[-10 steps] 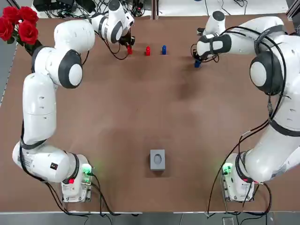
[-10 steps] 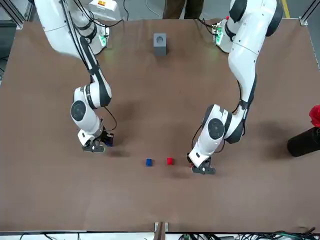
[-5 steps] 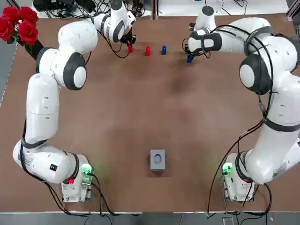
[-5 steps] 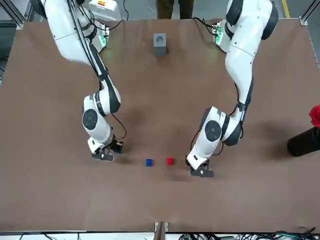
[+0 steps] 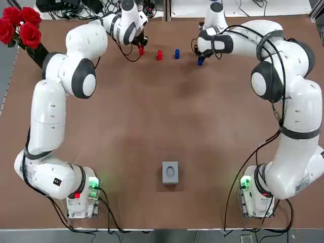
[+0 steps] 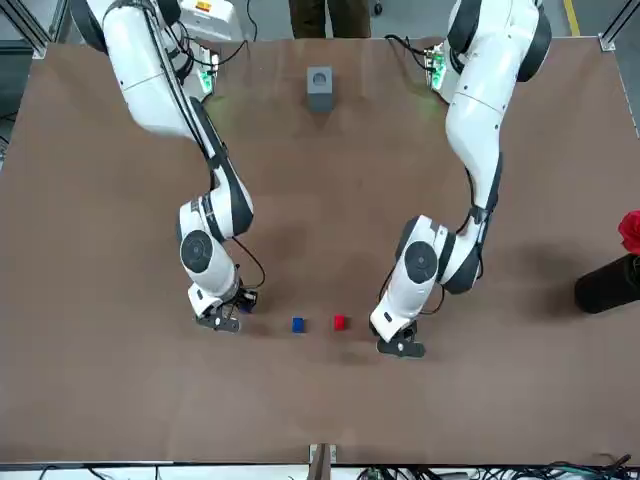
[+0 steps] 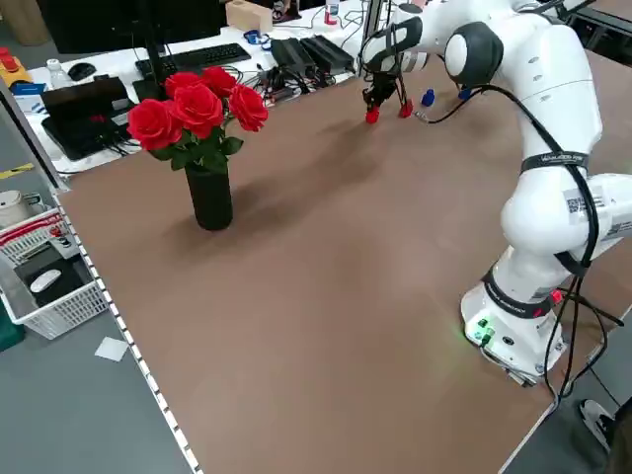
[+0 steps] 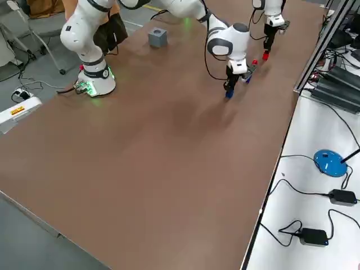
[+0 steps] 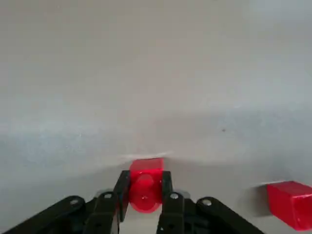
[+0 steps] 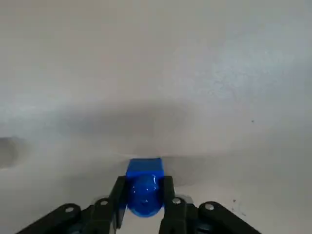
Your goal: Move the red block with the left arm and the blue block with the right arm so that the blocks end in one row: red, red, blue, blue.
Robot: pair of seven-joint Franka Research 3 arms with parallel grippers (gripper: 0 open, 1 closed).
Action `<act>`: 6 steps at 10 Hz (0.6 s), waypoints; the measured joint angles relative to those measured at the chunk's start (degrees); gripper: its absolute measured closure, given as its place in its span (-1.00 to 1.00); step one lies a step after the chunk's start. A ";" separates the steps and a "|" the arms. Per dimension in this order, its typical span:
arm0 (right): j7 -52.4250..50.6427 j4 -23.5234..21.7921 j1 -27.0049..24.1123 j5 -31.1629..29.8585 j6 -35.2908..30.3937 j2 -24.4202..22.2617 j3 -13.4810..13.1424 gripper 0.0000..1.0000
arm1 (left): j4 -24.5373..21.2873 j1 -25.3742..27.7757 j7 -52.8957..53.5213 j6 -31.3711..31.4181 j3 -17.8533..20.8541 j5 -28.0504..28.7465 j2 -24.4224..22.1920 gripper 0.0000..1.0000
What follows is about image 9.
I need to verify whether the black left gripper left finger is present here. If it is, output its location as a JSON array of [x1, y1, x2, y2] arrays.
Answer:
[[0, 170, 131, 234]]

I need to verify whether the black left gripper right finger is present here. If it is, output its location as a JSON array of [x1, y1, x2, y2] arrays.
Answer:
[[156, 171, 266, 234]]

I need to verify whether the red block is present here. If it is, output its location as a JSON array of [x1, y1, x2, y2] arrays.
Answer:
[[266, 180, 312, 231], [128, 157, 164, 215]]

